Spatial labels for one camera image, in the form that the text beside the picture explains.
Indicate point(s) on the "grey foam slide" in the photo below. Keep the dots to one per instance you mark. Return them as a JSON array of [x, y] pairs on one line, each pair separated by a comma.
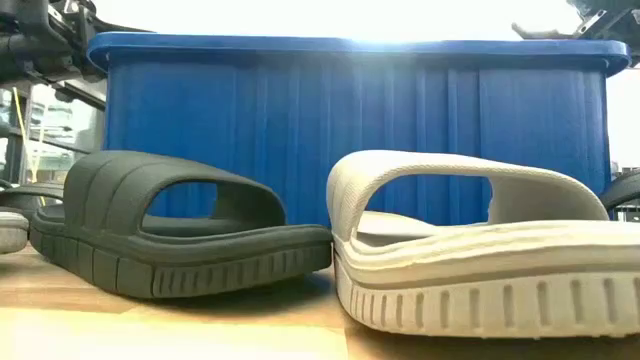
[[12, 232]]

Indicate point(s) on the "dark green foam slide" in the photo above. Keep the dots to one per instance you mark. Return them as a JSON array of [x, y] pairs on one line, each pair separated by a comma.
[[100, 260]]

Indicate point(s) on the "dark framed glass window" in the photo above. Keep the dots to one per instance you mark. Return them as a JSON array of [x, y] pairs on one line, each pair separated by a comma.
[[65, 125]]

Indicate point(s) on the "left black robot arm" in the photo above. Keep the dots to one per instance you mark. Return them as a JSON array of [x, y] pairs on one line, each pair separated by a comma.
[[12, 55]]

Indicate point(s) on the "black equipment rack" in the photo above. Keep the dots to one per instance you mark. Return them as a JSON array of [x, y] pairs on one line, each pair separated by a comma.
[[630, 212]]

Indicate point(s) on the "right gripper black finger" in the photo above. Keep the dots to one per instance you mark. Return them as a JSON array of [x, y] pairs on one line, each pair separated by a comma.
[[547, 35]]

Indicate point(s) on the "blue ribbed plastic bin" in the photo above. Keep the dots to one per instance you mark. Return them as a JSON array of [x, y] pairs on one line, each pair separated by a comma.
[[300, 125]]

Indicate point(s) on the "black foam slide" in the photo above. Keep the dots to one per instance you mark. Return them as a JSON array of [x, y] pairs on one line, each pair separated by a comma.
[[622, 190], [30, 192]]

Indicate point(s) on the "cream white foam slide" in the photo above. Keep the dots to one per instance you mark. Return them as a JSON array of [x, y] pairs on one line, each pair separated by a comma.
[[500, 300]]

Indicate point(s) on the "grey metal frame beam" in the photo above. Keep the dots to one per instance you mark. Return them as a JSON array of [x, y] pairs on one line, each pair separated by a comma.
[[85, 95]]

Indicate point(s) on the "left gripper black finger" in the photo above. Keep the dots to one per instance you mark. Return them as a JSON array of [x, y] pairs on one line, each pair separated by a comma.
[[120, 27]]

